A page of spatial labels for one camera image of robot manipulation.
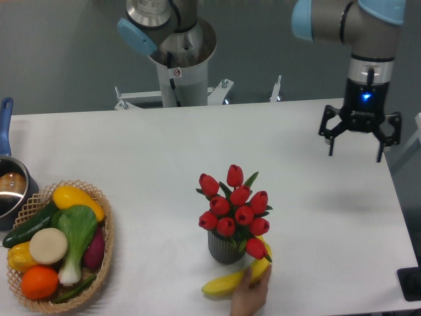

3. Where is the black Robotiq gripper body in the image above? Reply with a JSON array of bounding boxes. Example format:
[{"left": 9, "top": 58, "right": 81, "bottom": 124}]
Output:
[{"left": 339, "top": 79, "right": 389, "bottom": 134}]

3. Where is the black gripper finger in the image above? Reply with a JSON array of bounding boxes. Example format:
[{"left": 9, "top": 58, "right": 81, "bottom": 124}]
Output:
[
  {"left": 318, "top": 104, "right": 350, "bottom": 157},
  {"left": 374, "top": 112, "right": 402, "bottom": 163}
]

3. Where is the red tulip bouquet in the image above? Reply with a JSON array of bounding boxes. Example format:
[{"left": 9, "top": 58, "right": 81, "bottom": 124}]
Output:
[{"left": 196, "top": 165, "right": 272, "bottom": 261}]

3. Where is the yellow banana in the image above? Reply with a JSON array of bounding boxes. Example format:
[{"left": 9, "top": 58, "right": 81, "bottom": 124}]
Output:
[{"left": 201, "top": 234, "right": 273, "bottom": 296}]

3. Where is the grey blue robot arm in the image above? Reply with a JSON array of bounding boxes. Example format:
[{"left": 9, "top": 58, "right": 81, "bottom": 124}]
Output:
[{"left": 117, "top": 1, "right": 405, "bottom": 149}]

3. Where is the dark grey ribbed vase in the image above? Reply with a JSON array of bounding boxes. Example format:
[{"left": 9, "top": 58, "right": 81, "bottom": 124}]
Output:
[{"left": 208, "top": 231, "right": 245, "bottom": 265}]

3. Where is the person's hand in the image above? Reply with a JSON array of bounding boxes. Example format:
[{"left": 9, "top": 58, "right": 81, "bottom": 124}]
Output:
[{"left": 230, "top": 265, "right": 272, "bottom": 316}]

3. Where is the white furniture piece at right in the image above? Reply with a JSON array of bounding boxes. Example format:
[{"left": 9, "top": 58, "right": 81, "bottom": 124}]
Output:
[{"left": 389, "top": 113, "right": 420, "bottom": 174}]

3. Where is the black device at table edge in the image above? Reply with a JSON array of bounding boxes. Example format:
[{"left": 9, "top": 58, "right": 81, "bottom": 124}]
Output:
[{"left": 397, "top": 267, "right": 420, "bottom": 302}]

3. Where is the purple sweet potato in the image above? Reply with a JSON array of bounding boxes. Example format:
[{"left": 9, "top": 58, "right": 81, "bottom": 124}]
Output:
[{"left": 83, "top": 226, "right": 105, "bottom": 270}]

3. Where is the green bok choy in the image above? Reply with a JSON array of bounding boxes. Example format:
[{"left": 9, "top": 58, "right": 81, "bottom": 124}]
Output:
[{"left": 52, "top": 205, "right": 97, "bottom": 286}]

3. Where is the yellow squash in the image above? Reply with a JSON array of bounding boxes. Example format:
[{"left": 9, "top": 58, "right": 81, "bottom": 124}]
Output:
[{"left": 53, "top": 185, "right": 105, "bottom": 223}]

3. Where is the green chili pepper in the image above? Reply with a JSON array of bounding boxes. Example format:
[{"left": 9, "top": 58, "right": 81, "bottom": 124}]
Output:
[{"left": 52, "top": 274, "right": 97, "bottom": 304}]

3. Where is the beige round disc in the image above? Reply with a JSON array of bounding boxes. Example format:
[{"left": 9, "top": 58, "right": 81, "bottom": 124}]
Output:
[{"left": 29, "top": 228, "right": 68, "bottom": 265}]

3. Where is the woven wicker basket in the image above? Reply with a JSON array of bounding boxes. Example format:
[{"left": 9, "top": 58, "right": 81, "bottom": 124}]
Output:
[{"left": 7, "top": 180, "right": 114, "bottom": 314}]

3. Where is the dark green cucumber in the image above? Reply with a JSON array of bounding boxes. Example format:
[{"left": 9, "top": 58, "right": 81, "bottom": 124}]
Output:
[{"left": 3, "top": 201, "right": 59, "bottom": 248}]

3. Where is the orange fruit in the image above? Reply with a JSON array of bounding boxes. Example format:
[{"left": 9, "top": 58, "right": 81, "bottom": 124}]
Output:
[{"left": 20, "top": 265, "right": 59, "bottom": 300}]

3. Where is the yellow bell pepper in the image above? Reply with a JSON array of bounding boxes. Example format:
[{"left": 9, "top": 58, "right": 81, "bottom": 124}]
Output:
[{"left": 7, "top": 242, "right": 39, "bottom": 273}]

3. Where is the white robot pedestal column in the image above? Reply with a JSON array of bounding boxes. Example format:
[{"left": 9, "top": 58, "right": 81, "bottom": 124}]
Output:
[{"left": 150, "top": 17, "right": 216, "bottom": 107}]

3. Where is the white metal base frame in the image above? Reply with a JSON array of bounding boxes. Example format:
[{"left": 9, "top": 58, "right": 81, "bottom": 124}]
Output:
[{"left": 114, "top": 74, "right": 283, "bottom": 110}]

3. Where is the blue handled saucepan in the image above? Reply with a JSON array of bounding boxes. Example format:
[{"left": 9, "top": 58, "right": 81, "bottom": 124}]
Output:
[{"left": 1, "top": 97, "right": 39, "bottom": 231}]

